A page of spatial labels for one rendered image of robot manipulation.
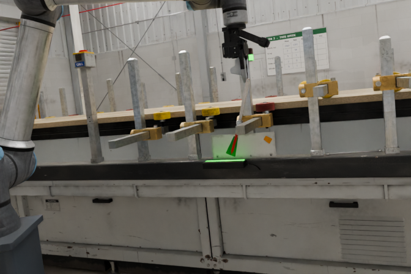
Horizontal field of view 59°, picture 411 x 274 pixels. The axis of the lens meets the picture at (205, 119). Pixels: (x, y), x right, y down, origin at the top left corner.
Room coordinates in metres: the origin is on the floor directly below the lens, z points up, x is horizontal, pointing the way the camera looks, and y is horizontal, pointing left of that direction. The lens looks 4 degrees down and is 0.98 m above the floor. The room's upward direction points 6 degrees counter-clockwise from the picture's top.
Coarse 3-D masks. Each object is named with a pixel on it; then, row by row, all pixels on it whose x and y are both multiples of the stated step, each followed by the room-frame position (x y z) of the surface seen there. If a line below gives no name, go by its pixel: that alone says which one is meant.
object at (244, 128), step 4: (248, 120) 1.30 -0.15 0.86; (252, 120) 1.28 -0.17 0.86; (256, 120) 1.31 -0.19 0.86; (260, 120) 1.37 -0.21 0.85; (240, 124) 1.20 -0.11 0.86; (244, 124) 1.18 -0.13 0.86; (248, 124) 1.20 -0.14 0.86; (252, 124) 1.25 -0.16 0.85; (256, 124) 1.31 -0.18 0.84; (260, 124) 1.36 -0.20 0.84; (236, 128) 1.16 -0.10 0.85; (240, 128) 1.16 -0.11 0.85; (244, 128) 1.15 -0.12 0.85; (248, 128) 1.20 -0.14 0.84; (252, 128) 1.24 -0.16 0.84; (236, 132) 1.16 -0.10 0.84; (240, 132) 1.16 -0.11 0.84; (244, 132) 1.15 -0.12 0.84; (248, 132) 1.20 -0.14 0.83
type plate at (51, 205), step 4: (48, 200) 2.14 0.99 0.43; (52, 200) 2.13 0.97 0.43; (56, 200) 2.12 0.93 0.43; (48, 204) 2.14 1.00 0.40; (52, 204) 2.13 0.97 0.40; (56, 204) 2.12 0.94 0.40; (48, 208) 2.14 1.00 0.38; (52, 208) 2.13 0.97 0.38; (56, 208) 2.12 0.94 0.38; (60, 208) 2.11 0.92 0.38
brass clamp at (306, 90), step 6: (300, 84) 1.34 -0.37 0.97; (306, 84) 1.32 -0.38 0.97; (312, 84) 1.31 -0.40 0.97; (318, 84) 1.31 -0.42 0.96; (324, 84) 1.30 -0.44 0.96; (330, 84) 1.29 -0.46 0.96; (336, 84) 1.28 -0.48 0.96; (300, 90) 1.33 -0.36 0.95; (306, 90) 1.32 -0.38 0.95; (312, 90) 1.31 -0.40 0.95; (330, 90) 1.29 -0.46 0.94; (336, 90) 1.28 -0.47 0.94; (300, 96) 1.34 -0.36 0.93; (306, 96) 1.32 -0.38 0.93; (312, 96) 1.31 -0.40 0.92
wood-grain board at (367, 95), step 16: (288, 96) 2.16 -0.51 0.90; (336, 96) 1.57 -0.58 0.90; (352, 96) 1.45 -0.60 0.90; (368, 96) 1.43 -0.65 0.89; (400, 96) 1.39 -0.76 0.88; (112, 112) 2.71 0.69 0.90; (128, 112) 2.34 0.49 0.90; (144, 112) 2.06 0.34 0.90; (176, 112) 1.74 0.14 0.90; (224, 112) 1.65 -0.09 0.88; (32, 128) 2.08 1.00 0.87
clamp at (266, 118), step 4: (244, 116) 1.41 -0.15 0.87; (248, 116) 1.40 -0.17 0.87; (252, 116) 1.40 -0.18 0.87; (256, 116) 1.39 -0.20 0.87; (260, 116) 1.39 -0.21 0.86; (264, 116) 1.38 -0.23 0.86; (268, 116) 1.37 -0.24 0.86; (272, 116) 1.42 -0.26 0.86; (244, 120) 1.41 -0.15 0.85; (264, 120) 1.38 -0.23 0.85; (268, 120) 1.38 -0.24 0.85; (272, 120) 1.41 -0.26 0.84; (264, 124) 1.38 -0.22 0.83; (268, 124) 1.38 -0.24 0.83; (272, 124) 1.40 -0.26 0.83
